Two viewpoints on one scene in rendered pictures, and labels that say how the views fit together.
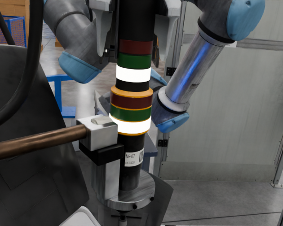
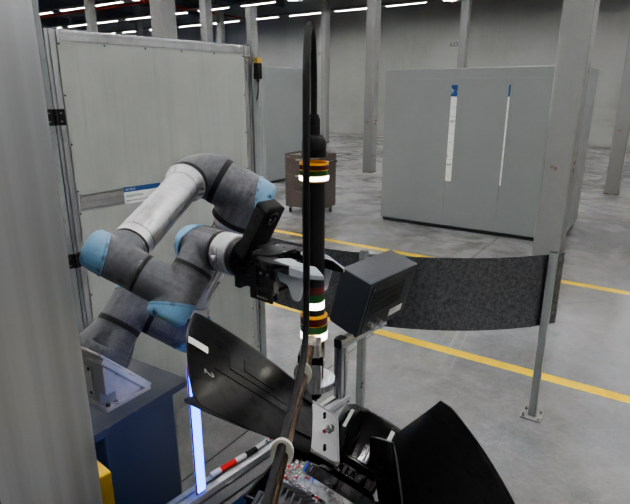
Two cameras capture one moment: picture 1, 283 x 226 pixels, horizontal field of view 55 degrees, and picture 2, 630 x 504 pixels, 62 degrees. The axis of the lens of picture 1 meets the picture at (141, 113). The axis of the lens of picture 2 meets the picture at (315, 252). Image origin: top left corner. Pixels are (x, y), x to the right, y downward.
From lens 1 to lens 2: 0.66 m
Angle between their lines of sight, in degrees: 41
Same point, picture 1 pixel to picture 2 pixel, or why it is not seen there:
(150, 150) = (177, 382)
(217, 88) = not seen: hidden behind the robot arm
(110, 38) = (275, 284)
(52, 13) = (123, 265)
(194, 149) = not seen: hidden behind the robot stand
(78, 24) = (164, 270)
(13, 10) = not seen: outside the picture
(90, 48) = (191, 290)
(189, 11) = (79, 159)
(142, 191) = (328, 376)
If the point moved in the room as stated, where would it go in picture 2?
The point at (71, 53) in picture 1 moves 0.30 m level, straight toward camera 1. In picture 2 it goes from (173, 300) to (319, 341)
